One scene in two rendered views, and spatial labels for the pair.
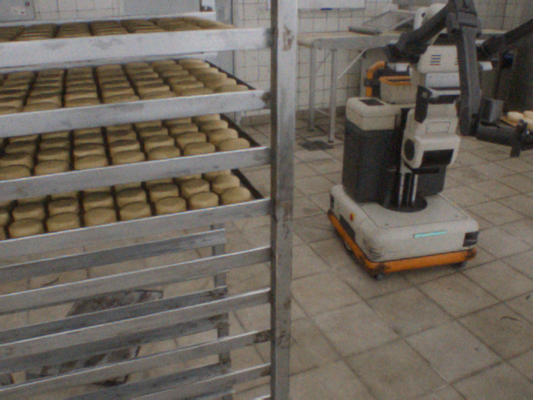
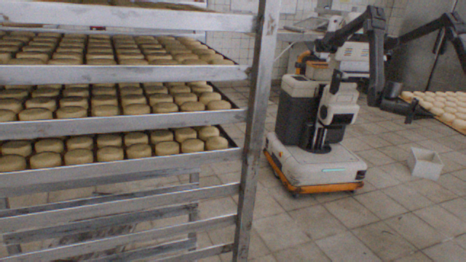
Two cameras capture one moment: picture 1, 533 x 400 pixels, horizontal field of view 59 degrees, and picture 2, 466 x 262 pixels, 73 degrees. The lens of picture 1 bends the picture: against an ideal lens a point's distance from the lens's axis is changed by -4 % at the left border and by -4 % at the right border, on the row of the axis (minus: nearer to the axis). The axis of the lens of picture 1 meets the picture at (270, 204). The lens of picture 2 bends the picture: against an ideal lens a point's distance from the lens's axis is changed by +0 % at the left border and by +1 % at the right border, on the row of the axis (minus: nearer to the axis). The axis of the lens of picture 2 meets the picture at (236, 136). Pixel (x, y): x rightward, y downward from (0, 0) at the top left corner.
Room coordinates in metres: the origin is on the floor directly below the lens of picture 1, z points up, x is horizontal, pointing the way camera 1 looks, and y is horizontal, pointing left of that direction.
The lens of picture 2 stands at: (0.12, 0.05, 1.37)
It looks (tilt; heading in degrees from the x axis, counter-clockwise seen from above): 24 degrees down; 357
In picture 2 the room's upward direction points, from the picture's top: 5 degrees clockwise
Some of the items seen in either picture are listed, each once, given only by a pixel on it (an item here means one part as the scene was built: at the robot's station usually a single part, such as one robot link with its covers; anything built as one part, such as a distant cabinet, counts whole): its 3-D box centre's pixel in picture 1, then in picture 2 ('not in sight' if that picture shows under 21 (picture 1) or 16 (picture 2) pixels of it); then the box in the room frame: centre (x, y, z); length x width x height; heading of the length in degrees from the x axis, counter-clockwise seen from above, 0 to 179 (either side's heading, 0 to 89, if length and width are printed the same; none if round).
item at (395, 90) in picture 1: (403, 89); (321, 71); (2.53, -0.70, 0.87); 0.23 x 0.15 x 0.11; 103
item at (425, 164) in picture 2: not in sight; (424, 163); (2.63, -1.84, 0.08); 0.30 x 0.22 x 0.16; 161
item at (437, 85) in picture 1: (446, 97); (352, 78); (2.14, -0.79, 0.93); 0.28 x 0.16 x 0.22; 103
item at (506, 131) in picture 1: (508, 136); (403, 108); (1.34, -0.70, 0.99); 0.07 x 0.07 x 0.10; 58
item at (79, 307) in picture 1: (102, 329); (101, 224); (1.66, 0.74, 0.02); 0.60 x 0.40 x 0.03; 176
